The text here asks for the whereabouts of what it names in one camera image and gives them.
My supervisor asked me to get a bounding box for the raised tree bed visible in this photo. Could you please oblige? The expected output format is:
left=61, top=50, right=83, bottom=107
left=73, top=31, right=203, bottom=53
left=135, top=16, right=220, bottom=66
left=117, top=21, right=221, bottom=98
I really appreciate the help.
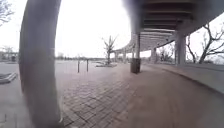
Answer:
left=0, top=72, right=18, bottom=85
left=94, top=61, right=118, bottom=68

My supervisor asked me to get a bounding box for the dark rubbish bin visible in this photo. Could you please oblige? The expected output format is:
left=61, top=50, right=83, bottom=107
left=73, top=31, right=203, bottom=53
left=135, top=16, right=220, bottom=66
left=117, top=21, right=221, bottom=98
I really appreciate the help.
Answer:
left=130, top=58, right=142, bottom=74

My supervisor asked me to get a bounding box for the red brick pavement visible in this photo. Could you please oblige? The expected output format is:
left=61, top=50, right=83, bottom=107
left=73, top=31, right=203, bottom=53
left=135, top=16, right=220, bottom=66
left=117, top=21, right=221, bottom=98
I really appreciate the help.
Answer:
left=54, top=63, right=224, bottom=128

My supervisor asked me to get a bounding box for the distant tree line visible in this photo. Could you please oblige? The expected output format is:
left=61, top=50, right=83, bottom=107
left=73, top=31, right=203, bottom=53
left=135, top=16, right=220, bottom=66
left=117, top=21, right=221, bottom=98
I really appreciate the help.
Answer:
left=54, top=52, right=101, bottom=62

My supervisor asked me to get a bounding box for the row of concrete columns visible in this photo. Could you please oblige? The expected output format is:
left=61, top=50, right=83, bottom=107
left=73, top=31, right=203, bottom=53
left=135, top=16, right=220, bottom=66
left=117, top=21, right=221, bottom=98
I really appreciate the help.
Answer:
left=114, top=31, right=188, bottom=66

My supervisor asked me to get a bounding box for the concrete column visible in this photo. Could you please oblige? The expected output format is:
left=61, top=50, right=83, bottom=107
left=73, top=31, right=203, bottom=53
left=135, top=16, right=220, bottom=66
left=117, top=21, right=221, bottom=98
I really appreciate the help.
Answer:
left=18, top=0, right=64, bottom=128

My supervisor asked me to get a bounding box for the concrete canopy roof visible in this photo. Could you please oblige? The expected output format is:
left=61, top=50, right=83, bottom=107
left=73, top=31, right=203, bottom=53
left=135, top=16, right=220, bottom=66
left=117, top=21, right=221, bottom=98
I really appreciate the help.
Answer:
left=113, top=0, right=224, bottom=54

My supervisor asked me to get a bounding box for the pale concrete low wall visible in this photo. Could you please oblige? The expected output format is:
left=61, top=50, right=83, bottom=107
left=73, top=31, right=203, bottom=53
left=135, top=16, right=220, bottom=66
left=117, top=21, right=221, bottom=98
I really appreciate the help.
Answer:
left=143, top=62, right=224, bottom=96

